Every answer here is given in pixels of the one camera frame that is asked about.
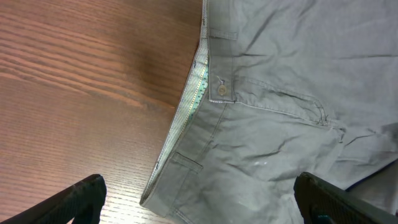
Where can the grey shorts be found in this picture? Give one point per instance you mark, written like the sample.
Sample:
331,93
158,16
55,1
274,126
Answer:
277,88

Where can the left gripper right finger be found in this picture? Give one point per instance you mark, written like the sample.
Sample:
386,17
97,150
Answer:
320,202

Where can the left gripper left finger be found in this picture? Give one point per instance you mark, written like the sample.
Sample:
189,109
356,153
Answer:
81,203

